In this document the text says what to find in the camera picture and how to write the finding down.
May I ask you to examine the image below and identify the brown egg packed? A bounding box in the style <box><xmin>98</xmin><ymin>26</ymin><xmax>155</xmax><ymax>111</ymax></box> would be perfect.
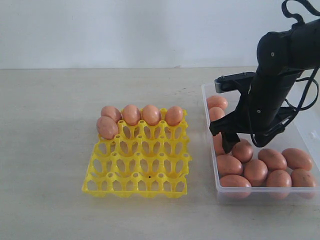
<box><xmin>100</xmin><ymin>105</ymin><xmax>122</xmax><ymax>123</ymax></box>
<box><xmin>141</xmin><ymin>104</ymin><xmax>161</xmax><ymax>126</ymax></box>
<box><xmin>165</xmin><ymin>106</ymin><xmax>184</xmax><ymax>126</ymax></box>
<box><xmin>122</xmin><ymin>104</ymin><xmax>141</xmax><ymax>126</ymax></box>

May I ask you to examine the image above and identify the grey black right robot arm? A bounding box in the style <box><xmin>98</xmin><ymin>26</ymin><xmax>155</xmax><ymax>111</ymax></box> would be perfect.
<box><xmin>209</xmin><ymin>20</ymin><xmax>320</xmax><ymax>153</ymax></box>

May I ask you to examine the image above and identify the clear plastic container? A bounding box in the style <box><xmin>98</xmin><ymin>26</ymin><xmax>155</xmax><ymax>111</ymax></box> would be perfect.
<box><xmin>201</xmin><ymin>83</ymin><xmax>320</xmax><ymax>206</ymax></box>

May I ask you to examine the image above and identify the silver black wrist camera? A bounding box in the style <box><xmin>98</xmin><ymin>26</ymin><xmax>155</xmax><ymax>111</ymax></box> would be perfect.
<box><xmin>214</xmin><ymin>72</ymin><xmax>255</xmax><ymax>94</ymax></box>

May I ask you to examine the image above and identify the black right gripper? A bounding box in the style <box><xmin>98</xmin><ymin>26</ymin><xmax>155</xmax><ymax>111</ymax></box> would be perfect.
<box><xmin>209</xmin><ymin>74</ymin><xmax>298</xmax><ymax>154</ymax></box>

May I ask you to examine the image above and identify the brown egg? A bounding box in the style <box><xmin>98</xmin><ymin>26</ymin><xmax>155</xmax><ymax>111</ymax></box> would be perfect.
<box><xmin>231</xmin><ymin>138</ymin><xmax>254</xmax><ymax>164</ymax></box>
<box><xmin>208</xmin><ymin>106</ymin><xmax>225</xmax><ymax>122</ymax></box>
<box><xmin>266</xmin><ymin>169</ymin><xmax>292</xmax><ymax>188</ymax></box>
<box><xmin>219</xmin><ymin>174</ymin><xmax>252</xmax><ymax>188</ymax></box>
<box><xmin>281</xmin><ymin>148</ymin><xmax>313</xmax><ymax>171</ymax></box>
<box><xmin>216</xmin><ymin>154</ymin><xmax>244</xmax><ymax>177</ymax></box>
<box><xmin>212</xmin><ymin>133</ymin><xmax>225</xmax><ymax>156</ymax></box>
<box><xmin>96</xmin><ymin>116</ymin><xmax>119</xmax><ymax>140</ymax></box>
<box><xmin>290</xmin><ymin>168</ymin><xmax>317</xmax><ymax>188</ymax></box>
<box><xmin>243</xmin><ymin>159</ymin><xmax>268</xmax><ymax>187</ymax></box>
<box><xmin>206</xmin><ymin>95</ymin><xmax>228</xmax><ymax>110</ymax></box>
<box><xmin>257</xmin><ymin>148</ymin><xmax>288</xmax><ymax>172</ymax></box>

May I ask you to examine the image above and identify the yellow plastic egg tray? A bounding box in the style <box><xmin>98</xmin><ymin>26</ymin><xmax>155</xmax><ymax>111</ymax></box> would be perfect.
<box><xmin>81</xmin><ymin>119</ymin><xmax>192</xmax><ymax>198</ymax></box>

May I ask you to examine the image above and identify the black camera cable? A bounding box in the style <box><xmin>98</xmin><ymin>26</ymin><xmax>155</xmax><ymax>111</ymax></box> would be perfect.
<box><xmin>247</xmin><ymin>0</ymin><xmax>320</xmax><ymax>146</ymax></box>

